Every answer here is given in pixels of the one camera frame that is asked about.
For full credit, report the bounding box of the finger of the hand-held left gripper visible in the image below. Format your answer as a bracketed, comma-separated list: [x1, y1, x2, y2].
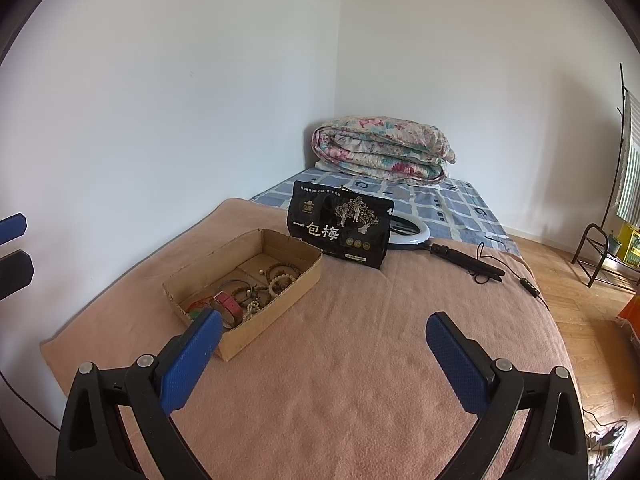
[0, 212, 27, 247]
[0, 249, 35, 302]

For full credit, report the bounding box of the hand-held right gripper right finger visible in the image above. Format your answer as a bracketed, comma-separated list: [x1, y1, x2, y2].
[425, 311, 590, 480]

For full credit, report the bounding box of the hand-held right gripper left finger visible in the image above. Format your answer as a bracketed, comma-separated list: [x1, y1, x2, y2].
[55, 308, 223, 480]

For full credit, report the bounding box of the wristwatch with leather strap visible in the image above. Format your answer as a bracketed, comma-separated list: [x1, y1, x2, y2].
[210, 292, 242, 330]

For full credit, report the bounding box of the shallow cardboard box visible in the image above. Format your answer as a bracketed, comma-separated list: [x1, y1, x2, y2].
[162, 228, 323, 362]

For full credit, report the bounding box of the thin black bangle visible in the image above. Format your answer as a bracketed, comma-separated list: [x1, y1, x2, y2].
[216, 280, 253, 301]

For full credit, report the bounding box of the black folded light stand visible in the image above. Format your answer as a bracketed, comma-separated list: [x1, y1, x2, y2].
[427, 241, 506, 283]

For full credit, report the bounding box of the pink blanket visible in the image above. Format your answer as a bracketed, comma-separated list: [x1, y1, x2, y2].
[40, 197, 581, 480]

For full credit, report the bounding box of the blue checked bed sheet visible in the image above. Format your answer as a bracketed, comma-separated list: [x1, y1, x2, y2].
[250, 162, 523, 256]

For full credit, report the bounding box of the black snack bag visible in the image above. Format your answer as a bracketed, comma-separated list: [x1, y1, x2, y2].
[287, 180, 396, 271]

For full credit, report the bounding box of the orange patterned cloth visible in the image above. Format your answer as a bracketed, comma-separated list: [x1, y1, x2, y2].
[616, 292, 640, 348]

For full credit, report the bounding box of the black metal shoe rack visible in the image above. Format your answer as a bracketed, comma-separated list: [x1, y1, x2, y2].
[571, 223, 640, 288]

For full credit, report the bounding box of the yellow crate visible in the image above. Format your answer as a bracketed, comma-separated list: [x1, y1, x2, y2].
[617, 225, 640, 267]

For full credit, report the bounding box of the folded floral quilt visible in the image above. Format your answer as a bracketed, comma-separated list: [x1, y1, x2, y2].
[311, 116, 457, 187]

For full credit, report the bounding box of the striped hanging cloth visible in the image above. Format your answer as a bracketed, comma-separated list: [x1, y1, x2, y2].
[612, 87, 640, 221]

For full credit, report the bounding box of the black clothes rack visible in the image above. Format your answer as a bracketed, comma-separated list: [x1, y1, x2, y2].
[600, 62, 640, 231]

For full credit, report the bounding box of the black light cable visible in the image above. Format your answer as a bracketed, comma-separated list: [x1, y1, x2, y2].
[475, 242, 551, 311]

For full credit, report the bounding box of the brown wooden bead bracelet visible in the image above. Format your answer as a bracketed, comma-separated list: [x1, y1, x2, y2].
[266, 262, 304, 284]

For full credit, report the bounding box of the white ring light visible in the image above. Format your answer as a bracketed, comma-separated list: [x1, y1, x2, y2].
[387, 210, 432, 252]

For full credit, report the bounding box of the thin black cable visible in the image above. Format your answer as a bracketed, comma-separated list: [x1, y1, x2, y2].
[0, 370, 62, 432]

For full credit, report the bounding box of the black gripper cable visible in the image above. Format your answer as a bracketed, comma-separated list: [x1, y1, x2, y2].
[582, 410, 632, 467]

